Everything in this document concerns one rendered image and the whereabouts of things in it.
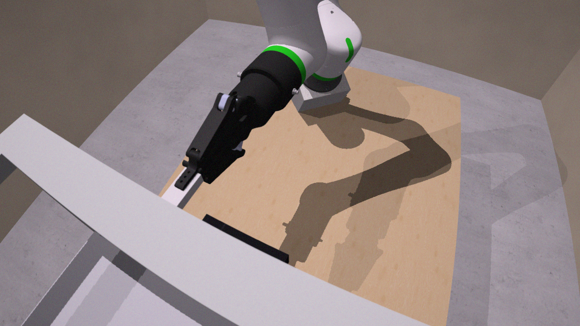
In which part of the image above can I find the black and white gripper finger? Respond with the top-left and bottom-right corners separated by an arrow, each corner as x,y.
161,93 -> 249,208
180,126 -> 251,209

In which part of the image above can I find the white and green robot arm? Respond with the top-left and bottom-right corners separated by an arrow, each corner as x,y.
237,0 -> 362,111

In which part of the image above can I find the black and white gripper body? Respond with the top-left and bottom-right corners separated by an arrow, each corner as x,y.
224,73 -> 282,130

